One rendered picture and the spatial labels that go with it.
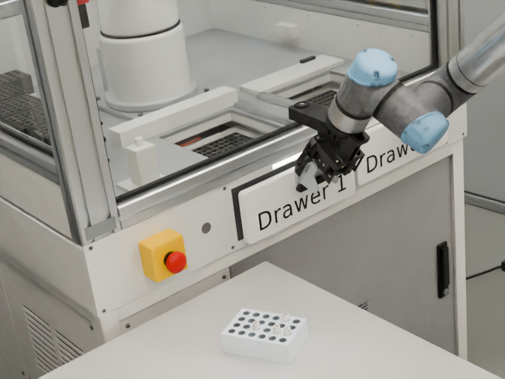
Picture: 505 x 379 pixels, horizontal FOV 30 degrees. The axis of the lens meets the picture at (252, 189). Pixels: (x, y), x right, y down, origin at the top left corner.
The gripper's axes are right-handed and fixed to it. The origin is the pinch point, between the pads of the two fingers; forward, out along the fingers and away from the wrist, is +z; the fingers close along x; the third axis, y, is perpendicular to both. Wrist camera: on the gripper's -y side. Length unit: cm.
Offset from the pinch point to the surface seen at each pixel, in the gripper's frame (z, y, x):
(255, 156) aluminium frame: -2.6, -7.2, -8.2
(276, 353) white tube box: -3.5, 28.1, -30.9
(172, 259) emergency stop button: 0.5, 3.2, -34.1
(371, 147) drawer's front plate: 3.1, -1.3, 21.6
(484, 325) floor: 90, 31, 88
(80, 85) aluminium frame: -22, -22, -41
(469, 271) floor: 104, 11, 111
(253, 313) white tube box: 0.6, 19.0, -27.4
